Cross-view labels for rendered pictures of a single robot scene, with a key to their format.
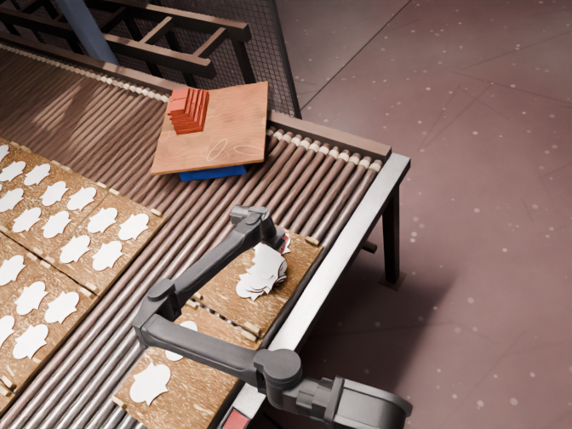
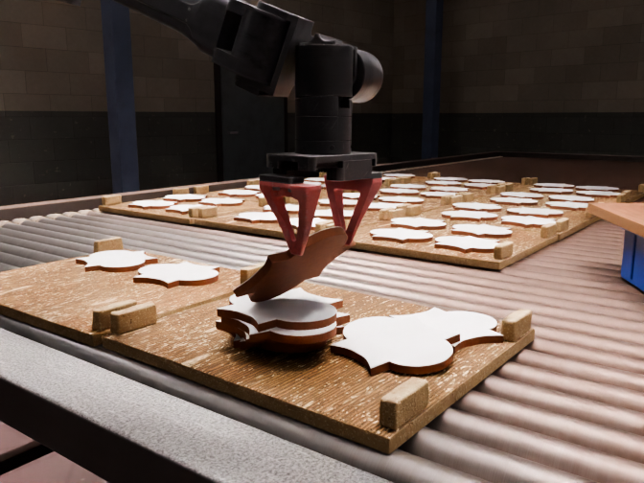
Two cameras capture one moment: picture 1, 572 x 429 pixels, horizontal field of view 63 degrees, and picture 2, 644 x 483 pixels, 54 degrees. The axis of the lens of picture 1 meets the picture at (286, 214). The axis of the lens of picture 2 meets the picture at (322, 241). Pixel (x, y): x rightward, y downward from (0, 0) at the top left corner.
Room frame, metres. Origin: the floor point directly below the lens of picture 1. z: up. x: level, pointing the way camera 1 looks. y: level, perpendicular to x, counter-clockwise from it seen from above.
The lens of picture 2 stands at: (0.79, -0.56, 1.20)
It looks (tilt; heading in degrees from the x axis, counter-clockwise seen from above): 11 degrees down; 79
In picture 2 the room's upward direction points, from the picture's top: straight up
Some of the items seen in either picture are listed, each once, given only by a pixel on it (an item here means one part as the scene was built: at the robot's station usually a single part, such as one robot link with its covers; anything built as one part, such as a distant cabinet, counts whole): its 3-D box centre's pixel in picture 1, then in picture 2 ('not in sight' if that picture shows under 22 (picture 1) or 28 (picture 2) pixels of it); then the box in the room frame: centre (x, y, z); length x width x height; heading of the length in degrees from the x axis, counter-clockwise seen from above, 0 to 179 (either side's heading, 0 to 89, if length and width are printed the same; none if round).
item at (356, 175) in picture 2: not in sight; (337, 202); (0.93, 0.09, 1.11); 0.07 x 0.07 x 0.09; 37
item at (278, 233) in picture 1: (266, 228); (323, 134); (0.91, 0.08, 1.18); 0.10 x 0.07 x 0.07; 37
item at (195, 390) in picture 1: (187, 370); (111, 285); (0.64, 0.48, 0.93); 0.41 x 0.35 x 0.02; 133
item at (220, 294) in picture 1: (255, 271); (322, 337); (0.93, 0.17, 0.93); 0.41 x 0.35 x 0.02; 131
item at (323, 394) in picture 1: (321, 400); not in sight; (0.27, 0.05, 1.45); 0.09 x 0.08 x 0.12; 145
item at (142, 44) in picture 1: (98, 68); not in sight; (3.38, 1.00, 0.51); 2.98 x 0.39 x 1.02; 42
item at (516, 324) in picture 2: not in sight; (517, 324); (1.16, 0.12, 0.95); 0.06 x 0.02 x 0.03; 41
